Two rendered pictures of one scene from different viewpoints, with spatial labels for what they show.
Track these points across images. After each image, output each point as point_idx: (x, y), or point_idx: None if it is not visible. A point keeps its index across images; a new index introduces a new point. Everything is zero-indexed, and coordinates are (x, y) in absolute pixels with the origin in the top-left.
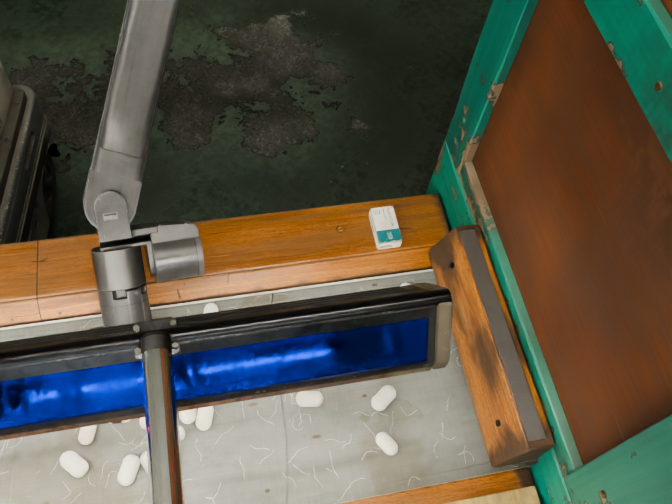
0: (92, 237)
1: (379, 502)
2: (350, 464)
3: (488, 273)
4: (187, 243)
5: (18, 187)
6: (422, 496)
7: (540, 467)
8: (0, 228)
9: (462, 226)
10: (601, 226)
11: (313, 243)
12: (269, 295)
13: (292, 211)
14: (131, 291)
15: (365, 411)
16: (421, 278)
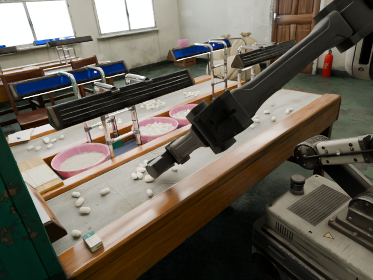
0: (202, 185)
1: (75, 180)
2: (86, 189)
3: None
4: (152, 163)
5: None
6: (61, 186)
7: None
8: (308, 268)
9: (48, 223)
10: None
11: (124, 223)
12: (134, 208)
13: (139, 228)
14: (161, 154)
15: (85, 199)
16: (71, 244)
